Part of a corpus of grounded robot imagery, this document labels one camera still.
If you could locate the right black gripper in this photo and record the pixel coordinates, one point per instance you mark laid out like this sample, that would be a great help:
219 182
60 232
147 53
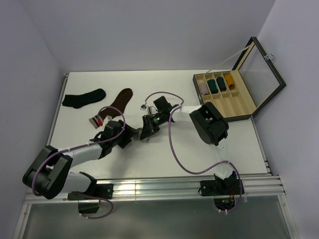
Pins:
149 128

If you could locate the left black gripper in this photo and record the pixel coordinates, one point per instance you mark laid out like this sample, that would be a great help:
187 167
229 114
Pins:
127 135

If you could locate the grey striped sock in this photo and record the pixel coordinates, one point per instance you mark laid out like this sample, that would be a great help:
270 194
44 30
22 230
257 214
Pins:
139 130

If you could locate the beige sock with red stripes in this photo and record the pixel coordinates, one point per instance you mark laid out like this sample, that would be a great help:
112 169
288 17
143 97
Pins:
204 89

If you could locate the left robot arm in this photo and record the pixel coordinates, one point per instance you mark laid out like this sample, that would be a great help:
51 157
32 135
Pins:
49 174

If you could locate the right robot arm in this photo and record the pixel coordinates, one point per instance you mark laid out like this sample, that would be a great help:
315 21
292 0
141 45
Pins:
209 123

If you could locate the brown striped sock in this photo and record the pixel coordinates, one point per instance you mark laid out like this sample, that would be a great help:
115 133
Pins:
119 103

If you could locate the black sock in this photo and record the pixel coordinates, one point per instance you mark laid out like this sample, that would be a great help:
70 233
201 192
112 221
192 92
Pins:
78 101

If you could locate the teal rolled sock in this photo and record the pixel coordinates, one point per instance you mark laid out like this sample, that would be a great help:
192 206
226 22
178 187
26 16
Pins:
212 86

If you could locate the dark blue rolled sock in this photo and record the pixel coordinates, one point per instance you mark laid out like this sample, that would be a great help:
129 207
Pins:
221 84

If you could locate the mustard rolled sock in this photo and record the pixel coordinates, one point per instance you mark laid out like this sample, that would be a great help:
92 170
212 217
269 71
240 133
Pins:
230 82

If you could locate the black compartment box with lid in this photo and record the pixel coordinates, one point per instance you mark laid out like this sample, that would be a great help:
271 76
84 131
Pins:
257 82

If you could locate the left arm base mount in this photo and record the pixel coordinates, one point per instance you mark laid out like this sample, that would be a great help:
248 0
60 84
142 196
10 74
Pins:
100 192

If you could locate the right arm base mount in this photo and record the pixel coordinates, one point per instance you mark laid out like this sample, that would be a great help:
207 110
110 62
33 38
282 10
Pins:
221 188

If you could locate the aluminium frame rail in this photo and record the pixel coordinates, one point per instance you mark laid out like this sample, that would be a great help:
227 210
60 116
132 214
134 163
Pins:
186 188

